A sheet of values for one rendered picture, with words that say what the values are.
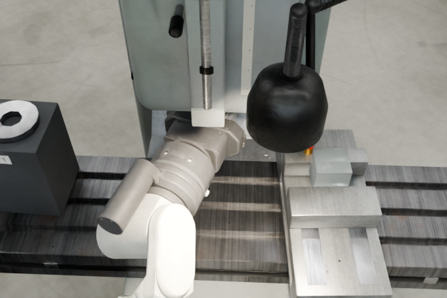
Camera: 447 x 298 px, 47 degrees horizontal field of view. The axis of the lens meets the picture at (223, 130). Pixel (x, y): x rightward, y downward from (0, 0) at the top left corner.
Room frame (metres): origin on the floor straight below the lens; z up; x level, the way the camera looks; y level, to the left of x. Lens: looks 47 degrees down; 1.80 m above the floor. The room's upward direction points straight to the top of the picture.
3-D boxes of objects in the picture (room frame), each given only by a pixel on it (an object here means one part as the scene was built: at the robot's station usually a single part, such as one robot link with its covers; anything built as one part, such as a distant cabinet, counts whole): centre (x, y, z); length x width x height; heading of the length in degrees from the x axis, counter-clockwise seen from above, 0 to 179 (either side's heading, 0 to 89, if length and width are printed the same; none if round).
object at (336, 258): (0.52, -0.19, 1.04); 0.35 x 0.15 x 0.11; 1
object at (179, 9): (0.46, 0.05, 1.49); 0.06 x 0.01 x 0.01; 178
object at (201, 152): (0.48, 0.05, 1.23); 0.13 x 0.12 x 0.10; 69
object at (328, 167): (0.55, -0.19, 1.10); 0.06 x 0.05 x 0.06; 91
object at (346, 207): (0.50, -0.19, 1.07); 0.15 x 0.06 x 0.04; 91
